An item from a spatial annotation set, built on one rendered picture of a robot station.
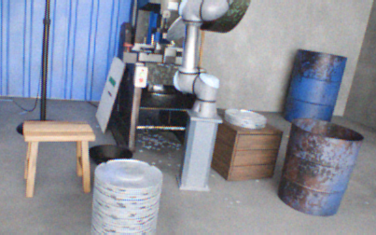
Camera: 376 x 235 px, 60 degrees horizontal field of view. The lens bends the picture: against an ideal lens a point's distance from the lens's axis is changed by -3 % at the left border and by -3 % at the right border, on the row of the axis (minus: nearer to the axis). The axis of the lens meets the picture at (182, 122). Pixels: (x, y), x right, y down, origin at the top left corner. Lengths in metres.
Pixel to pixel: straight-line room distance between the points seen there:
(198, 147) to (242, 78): 2.49
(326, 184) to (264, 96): 2.70
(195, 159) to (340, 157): 0.80
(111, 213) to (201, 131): 0.77
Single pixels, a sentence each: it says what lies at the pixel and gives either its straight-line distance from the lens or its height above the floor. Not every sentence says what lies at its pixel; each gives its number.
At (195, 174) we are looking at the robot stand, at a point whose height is 0.10.
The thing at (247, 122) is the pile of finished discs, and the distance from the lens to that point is 2.27.
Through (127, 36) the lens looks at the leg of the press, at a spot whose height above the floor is 0.78.
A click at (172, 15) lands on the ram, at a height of 1.00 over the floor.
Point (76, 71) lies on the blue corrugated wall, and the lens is 3.73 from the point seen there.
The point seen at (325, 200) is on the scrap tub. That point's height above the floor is 0.11.
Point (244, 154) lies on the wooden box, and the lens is 2.24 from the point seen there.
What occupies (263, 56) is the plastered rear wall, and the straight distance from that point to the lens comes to 4.46.
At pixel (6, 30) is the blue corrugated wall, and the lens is 3.69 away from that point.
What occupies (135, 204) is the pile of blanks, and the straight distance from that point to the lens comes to 1.40.
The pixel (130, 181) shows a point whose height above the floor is 0.29.
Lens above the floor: 0.93
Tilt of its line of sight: 16 degrees down
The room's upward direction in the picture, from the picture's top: 9 degrees clockwise
